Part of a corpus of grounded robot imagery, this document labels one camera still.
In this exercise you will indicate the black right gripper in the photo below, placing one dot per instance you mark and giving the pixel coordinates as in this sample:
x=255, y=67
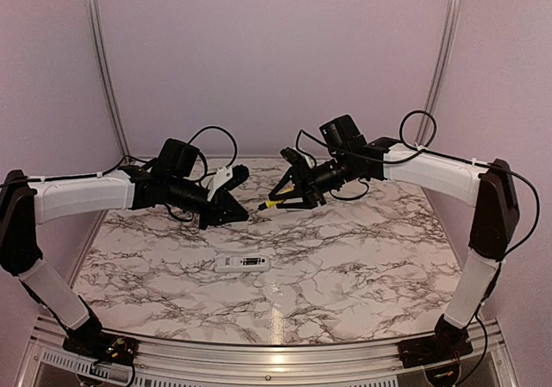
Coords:
x=313, y=195

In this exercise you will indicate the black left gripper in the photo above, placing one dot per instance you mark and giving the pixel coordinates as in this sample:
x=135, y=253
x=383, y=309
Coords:
x=223, y=200

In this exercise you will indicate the white remote control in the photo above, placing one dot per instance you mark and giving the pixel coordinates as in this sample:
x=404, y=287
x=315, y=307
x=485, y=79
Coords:
x=242, y=264

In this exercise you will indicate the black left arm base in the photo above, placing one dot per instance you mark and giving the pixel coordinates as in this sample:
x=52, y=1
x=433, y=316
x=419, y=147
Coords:
x=110, y=348

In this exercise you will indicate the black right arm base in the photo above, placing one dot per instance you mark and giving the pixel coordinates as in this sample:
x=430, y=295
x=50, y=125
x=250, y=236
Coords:
x=433, y=349

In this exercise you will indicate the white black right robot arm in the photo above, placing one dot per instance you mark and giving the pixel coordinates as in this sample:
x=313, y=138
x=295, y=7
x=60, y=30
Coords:
x=488, y=188

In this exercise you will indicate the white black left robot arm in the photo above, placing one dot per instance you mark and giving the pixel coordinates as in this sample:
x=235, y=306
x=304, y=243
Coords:
x=29, y=202

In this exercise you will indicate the battery in remote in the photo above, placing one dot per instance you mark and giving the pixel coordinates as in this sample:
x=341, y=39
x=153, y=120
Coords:
x=253, y=261

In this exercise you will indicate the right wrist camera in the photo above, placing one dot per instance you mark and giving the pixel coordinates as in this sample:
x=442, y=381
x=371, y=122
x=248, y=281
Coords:
x=293, y=156

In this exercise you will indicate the right aluminium corner post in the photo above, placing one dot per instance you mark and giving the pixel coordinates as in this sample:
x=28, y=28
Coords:
x=444, y=53

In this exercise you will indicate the aluminium corner post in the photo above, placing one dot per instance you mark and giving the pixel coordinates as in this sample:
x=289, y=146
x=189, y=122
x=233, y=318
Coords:
x=109, y=92
x=444, y=53

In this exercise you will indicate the aluminium table front rail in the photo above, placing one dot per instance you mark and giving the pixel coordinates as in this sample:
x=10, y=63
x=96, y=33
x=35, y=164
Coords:
x=164, y=362

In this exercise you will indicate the left aluminium corner post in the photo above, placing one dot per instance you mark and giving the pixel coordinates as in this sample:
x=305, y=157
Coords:
x=109, y=92

